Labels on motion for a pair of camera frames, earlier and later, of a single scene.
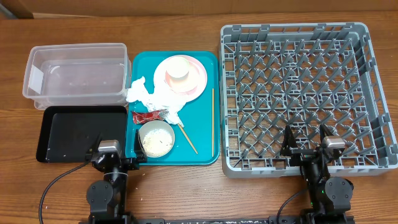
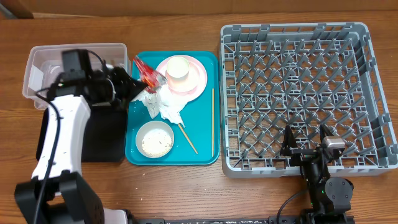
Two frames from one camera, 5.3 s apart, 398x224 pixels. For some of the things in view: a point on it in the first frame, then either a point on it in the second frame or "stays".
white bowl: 157,138 stays
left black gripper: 139,154 -> 130,90
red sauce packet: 140,117 -> 153,79
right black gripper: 301,154 stays
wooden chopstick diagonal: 188,138 stays
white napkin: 168,102 stays
